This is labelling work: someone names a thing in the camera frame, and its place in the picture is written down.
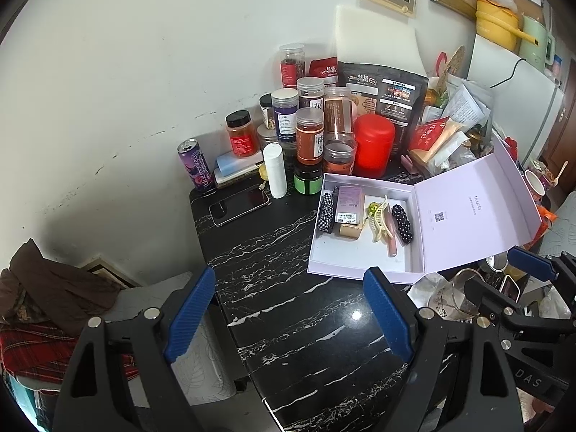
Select green kettle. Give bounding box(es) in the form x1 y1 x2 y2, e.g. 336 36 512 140
519 16 555 71

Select white cylindrical bottle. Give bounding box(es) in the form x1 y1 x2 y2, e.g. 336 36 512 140
263 143 287 199

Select short clear jar red label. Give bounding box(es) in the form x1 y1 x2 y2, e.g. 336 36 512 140
323 133 356 176

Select pink round container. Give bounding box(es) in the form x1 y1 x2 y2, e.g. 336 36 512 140
351 100 358 123

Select dark purple label jar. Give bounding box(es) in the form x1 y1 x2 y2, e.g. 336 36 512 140
271 88 299 143

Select white refrigerator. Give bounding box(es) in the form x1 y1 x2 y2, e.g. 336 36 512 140
468 35 563 166

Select red foil packet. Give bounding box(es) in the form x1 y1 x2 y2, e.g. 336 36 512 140
309 57 339 87

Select cream hair claw clip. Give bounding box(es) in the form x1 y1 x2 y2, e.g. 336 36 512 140
365 196 390 244

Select brown label tall jar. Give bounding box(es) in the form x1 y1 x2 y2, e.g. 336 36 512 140
324 86 352 135

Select tall red berries jar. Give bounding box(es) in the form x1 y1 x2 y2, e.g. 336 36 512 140
279 43 306 88

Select green black jar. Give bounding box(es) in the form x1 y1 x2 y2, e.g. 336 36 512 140
294 164 323 195

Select red plaid cloth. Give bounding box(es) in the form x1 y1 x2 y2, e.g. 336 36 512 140
0 323 141 385

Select yellow pot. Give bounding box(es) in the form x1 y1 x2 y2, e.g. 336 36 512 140
476 0 535 52

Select black white checkered scrunchie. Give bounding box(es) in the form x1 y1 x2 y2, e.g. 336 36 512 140
316 192 335 234

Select green yellow lollipop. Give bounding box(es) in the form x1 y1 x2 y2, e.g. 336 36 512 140
365 202 380 220

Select blue white flat boxes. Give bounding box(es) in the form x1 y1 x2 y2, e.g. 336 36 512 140
214 151 264 188

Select red spice jar black lid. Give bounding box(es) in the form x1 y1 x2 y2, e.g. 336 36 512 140
225 109 260 158

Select lavender open gift box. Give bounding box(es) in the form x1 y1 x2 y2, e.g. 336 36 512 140
307 140 541 285

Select purple small carton box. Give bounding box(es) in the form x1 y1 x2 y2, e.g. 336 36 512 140
335 185 364 224

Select pink lip gloss tube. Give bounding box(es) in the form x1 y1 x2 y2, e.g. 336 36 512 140
387 222 397 257

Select black polka dot hair clip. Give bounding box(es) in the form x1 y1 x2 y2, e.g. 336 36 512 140
391 205 414 244

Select gold rectangular box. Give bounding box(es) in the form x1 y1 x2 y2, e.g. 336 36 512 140
339 223 363 240

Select red round canister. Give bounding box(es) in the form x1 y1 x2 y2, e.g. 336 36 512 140
354 113 395 179

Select red snack sachet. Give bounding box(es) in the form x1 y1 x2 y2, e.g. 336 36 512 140
408 117 449 151

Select orange peel jar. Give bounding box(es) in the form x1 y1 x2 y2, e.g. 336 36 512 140
296 107 324 165

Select smartphone in clear case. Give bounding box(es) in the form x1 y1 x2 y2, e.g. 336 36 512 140
209 185 270 227

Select black snack pouch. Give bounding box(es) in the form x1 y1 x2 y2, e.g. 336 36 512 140
338 62 429 156

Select white label herb jar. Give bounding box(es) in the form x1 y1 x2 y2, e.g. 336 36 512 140
297 76 325 110

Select purple drink can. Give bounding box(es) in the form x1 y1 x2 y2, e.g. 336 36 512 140
177 138 216 193

